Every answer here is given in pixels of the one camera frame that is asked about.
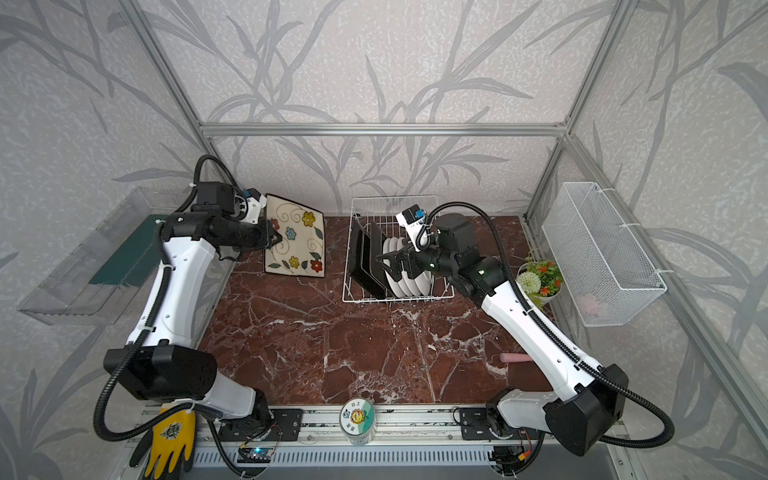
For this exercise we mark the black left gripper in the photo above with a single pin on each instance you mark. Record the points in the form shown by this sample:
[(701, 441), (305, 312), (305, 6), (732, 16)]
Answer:
[(267, 234)]

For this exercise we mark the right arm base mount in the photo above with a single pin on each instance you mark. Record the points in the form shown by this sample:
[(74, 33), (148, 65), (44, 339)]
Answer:
[(476, 425)]

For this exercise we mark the purple pink spoon toy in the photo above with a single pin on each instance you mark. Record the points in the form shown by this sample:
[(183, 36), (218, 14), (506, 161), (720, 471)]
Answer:
[(513, 358)]

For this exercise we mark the black square plate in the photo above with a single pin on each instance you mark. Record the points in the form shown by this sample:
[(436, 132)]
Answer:
[(377, 271), (360, 269)]

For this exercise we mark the floral square plate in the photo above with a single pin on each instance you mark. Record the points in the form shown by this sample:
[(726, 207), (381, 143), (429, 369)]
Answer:
[(302, 251)]

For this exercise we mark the round green labelled can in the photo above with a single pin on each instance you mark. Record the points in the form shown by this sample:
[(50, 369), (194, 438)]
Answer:
[(357, 421)]

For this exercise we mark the green mat in shelf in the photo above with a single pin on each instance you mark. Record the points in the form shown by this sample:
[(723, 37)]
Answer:
[(135, 259)]

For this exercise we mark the white mesh wall basket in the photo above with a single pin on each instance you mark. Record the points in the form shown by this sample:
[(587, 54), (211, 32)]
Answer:
[(599, 254)]

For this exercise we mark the green circuit board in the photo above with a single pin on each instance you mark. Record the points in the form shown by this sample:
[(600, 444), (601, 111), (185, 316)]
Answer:
[(255, 454)]

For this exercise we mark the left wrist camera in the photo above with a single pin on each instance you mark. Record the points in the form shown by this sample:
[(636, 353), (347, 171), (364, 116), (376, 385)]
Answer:
[(255, 206)]

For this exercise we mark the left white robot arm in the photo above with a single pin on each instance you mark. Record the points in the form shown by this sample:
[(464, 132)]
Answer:
[(159, 361)]

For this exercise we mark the pink item in basket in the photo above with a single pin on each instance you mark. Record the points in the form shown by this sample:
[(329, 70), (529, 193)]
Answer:
[(590, 306)]

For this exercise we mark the white round plate rightmost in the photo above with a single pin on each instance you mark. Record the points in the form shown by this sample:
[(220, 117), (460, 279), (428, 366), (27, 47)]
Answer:
[(425, 282)]

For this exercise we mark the white wire dish rack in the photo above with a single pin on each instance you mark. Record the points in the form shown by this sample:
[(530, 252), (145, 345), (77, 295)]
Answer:
[(383, 211)]

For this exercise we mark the white round plate leftmost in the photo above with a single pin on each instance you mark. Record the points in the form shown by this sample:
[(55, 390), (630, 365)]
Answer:
[(393, 284)]

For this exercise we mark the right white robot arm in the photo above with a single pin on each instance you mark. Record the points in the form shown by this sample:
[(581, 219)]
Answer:
[(578, 410)]

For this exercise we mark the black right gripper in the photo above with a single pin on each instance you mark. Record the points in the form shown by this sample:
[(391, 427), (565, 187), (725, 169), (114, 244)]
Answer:
[(405, 258)]

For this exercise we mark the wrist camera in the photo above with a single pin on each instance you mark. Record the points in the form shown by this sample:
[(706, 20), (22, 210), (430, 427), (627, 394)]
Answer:
[(255, 206), (412, 219)]

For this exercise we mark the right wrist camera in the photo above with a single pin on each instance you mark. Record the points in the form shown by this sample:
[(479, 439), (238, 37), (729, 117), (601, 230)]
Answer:
[(412, 219)]

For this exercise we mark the clear plastic wall shelf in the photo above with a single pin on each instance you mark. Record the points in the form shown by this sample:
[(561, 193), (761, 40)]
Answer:
[(66, 298)]

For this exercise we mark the white round plate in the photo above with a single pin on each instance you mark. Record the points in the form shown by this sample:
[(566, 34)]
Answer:
[(396, 244), (412, 284), (393, 284), (425, 282)]

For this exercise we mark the yellow black work glove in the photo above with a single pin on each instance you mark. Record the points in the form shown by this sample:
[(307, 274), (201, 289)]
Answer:
[(166, 450)]

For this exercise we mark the aluminium frame rail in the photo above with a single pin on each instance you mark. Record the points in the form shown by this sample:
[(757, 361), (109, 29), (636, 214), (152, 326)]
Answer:
[(747, 399)]

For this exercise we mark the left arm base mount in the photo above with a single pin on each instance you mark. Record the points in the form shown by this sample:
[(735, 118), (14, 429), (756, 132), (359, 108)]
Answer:
[(280, 425)]

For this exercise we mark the white ribbed flower pot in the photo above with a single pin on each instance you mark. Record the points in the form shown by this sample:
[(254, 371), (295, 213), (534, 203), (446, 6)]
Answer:
[(540, 280)]

